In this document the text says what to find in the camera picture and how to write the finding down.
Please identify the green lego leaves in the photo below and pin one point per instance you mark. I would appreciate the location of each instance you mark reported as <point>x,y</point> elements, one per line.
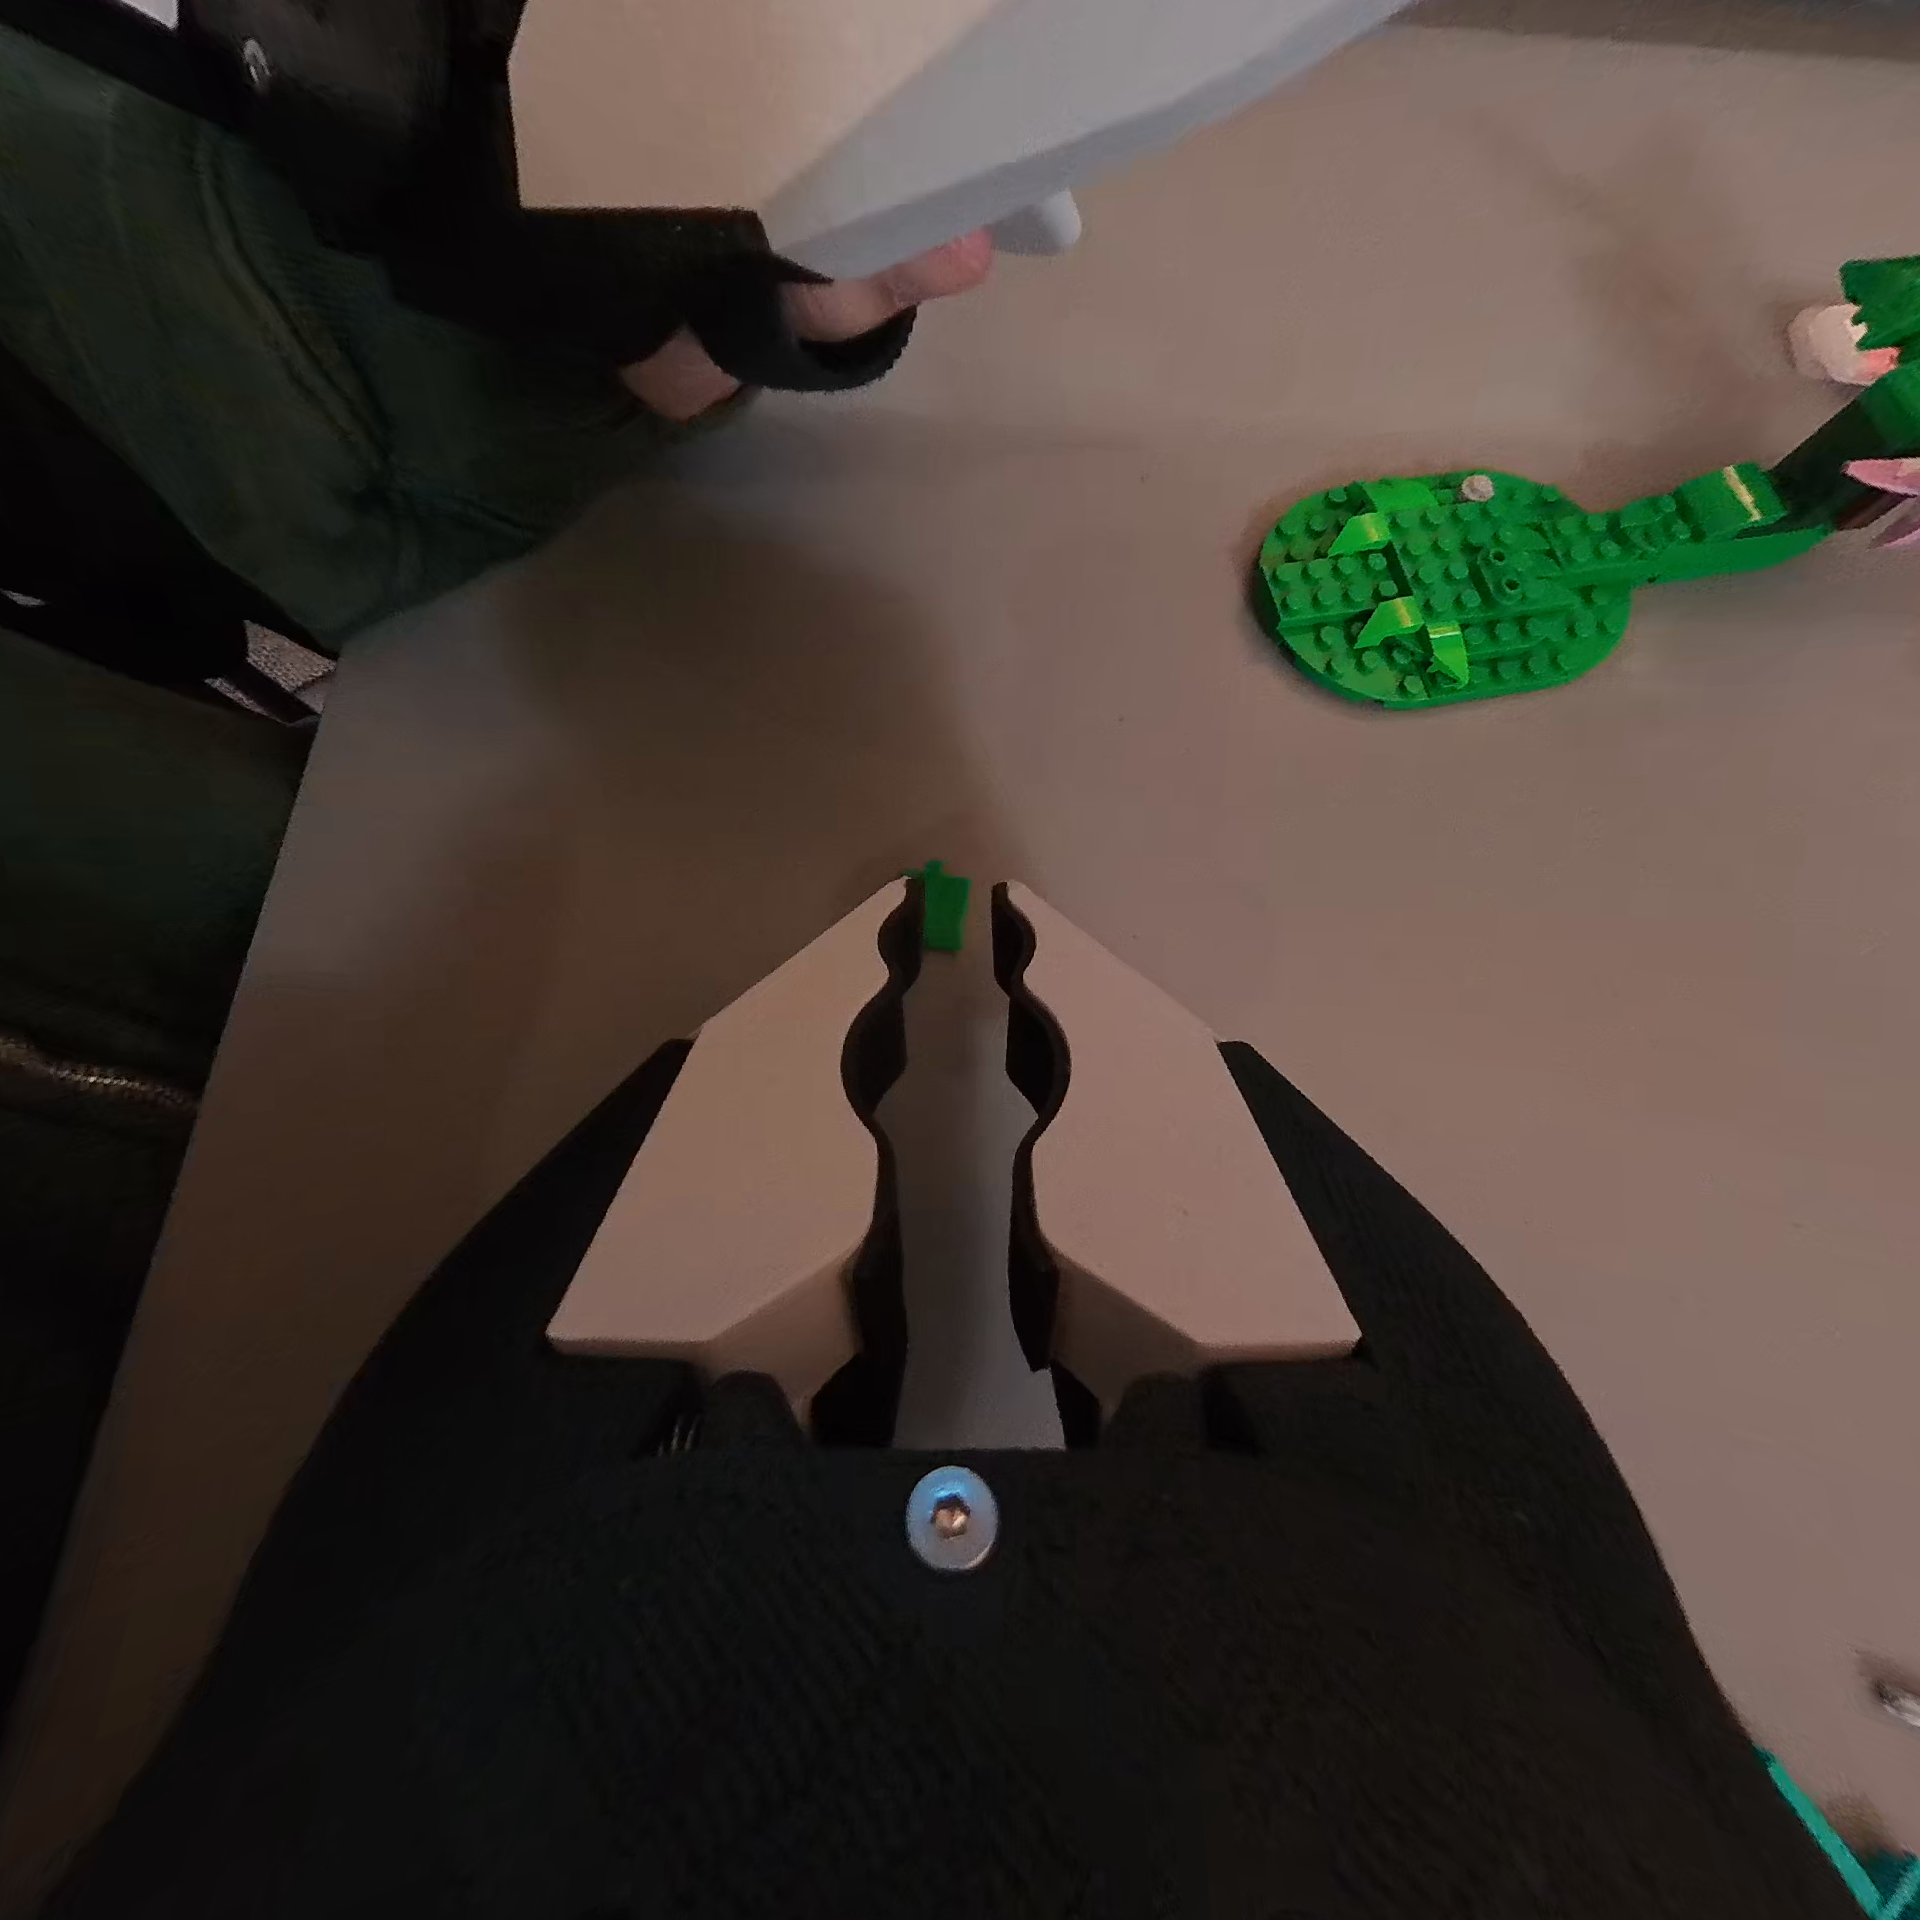
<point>1888,301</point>

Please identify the teal lego piece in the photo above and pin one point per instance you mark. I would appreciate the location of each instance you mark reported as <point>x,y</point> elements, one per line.
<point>1837,1838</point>

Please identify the person's left forearm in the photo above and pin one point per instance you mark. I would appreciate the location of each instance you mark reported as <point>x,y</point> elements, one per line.
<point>405,137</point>

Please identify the green lego base with stem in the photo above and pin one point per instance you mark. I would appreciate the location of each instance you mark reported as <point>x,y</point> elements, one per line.
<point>1425,594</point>

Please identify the small green lego brick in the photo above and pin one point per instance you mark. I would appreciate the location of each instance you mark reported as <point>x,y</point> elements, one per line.
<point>940,910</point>

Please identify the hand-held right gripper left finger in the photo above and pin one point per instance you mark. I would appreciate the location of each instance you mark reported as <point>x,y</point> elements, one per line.
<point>735,1185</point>

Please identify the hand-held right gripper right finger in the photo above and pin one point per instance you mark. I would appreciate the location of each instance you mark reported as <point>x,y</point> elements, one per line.
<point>1171,1185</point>

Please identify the white lego piece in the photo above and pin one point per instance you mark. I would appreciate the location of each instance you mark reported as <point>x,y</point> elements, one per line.
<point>1833,342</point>

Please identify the person's left hand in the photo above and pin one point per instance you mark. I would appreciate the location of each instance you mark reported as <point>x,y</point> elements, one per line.
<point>706,301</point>

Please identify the person's dark green trousers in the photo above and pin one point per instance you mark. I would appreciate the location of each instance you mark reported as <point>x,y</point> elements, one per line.
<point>225,346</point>

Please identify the pink lego flower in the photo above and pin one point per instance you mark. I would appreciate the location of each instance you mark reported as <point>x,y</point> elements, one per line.
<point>1888,495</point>

